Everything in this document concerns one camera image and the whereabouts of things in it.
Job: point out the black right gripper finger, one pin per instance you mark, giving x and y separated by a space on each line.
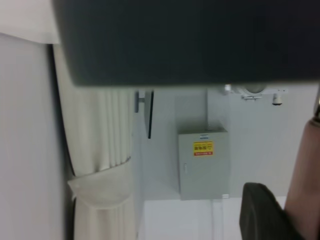
260 215

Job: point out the dark grey ceramic cup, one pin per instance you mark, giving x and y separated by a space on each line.
175 37

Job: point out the grey electrical cabinet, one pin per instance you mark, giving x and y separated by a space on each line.
205 177

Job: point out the white round device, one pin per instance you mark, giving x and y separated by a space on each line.
253 90

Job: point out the cream pleated curtain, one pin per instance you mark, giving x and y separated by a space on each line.
100 130

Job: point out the white security camera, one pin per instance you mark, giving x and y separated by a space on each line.
277 100

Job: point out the wall-mounted black monitor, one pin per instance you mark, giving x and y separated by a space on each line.
149 117

